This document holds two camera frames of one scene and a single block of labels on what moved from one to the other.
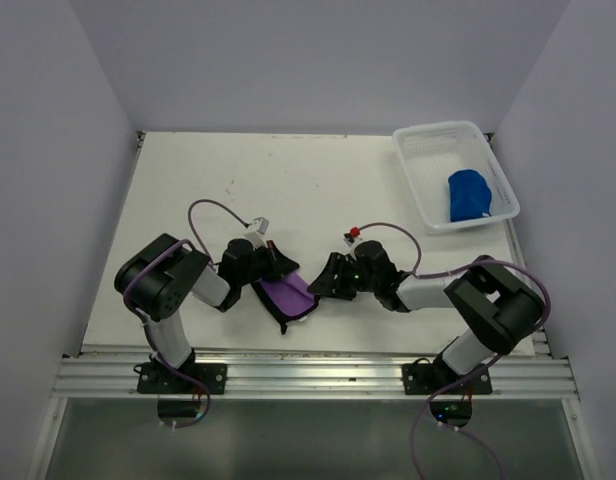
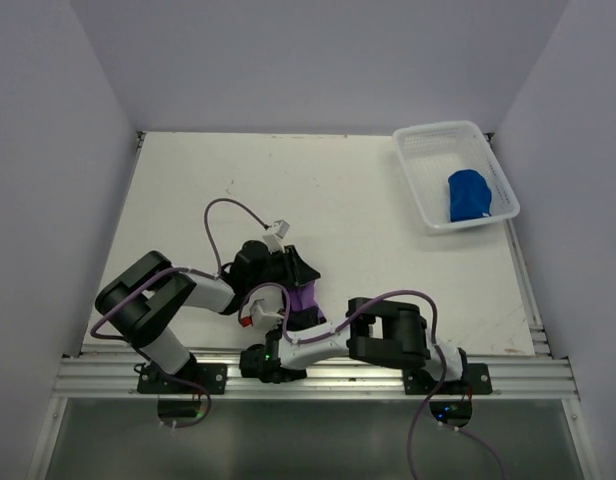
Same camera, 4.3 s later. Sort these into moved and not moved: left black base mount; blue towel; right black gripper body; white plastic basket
Moved: right black gripper body
Not moved: blue towel; white plastic basket; left black base mount
